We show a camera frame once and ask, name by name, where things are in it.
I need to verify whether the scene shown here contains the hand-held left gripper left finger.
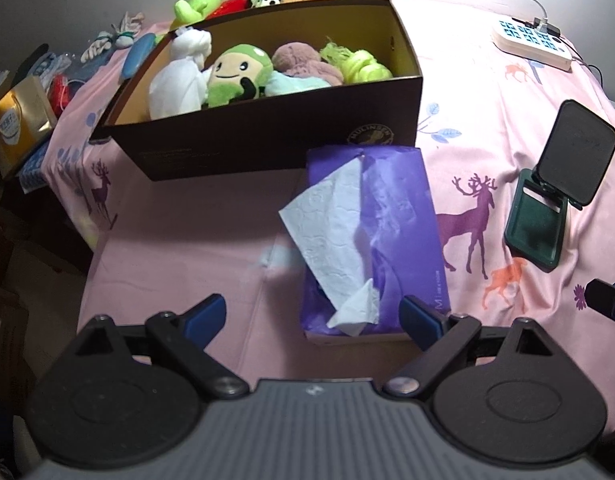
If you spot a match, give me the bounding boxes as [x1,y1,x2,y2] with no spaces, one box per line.
[78,294,248,396]

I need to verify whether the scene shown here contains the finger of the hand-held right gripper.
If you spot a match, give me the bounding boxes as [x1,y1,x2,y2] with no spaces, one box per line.
[585,279,615,341]

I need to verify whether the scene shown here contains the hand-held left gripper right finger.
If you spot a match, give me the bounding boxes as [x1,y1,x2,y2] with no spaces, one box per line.
[382,295,562,396]

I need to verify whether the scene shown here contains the brown cardboard box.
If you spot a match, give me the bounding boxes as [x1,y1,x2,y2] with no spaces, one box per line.
[90,0,425,182]

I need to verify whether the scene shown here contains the white cloth doll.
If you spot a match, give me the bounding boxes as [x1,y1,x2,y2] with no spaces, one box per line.
[148,29,213,121]

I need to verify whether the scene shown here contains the green smiling plush toy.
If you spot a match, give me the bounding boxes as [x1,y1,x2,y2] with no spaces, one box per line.
[204,44,275,110]

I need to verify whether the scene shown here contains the yellow-green fluffy toy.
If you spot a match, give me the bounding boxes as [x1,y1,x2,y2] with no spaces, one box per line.
[319,37,393,86]

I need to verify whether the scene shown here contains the mauve plush bear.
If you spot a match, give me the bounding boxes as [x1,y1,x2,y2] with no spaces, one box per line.
[271,42,345,87]

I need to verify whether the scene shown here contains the purple tissue pack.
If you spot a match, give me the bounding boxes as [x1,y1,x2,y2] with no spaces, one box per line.
[280,145,453,347]

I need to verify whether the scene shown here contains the green phone stand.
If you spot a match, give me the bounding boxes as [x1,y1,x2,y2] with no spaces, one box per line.
[503,99,615,272]

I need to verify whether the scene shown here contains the pink printed bedsheet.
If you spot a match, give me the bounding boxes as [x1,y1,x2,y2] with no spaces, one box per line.
[40,0,615,386]

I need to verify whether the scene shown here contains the blue patterned box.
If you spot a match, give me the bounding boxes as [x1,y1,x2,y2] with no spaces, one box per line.
[18,142,51,194]

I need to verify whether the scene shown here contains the white power strip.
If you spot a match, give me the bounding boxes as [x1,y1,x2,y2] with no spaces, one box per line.
[491,17,573,71]

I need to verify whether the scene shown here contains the yellow tissue bag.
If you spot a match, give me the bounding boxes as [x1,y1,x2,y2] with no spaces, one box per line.
[0,75,58,179]

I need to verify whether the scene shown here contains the red packet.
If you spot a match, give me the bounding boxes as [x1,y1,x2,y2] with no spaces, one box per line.
[50,74,71,111]

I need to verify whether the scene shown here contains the blue glasses case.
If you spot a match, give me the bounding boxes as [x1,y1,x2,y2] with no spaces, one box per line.
[120,33,157,84]

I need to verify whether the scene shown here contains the white knotted socks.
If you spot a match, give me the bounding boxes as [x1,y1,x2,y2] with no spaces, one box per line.
[80,11,146,64]

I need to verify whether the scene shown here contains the neon green plush toy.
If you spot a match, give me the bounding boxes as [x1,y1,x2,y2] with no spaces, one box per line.
[173,0,223,29]

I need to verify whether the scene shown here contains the red plush toy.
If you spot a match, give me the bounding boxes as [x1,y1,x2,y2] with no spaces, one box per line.
[208,0,251,20]

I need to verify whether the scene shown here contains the black cable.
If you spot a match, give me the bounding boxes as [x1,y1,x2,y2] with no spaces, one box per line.
[570,35,615,111]

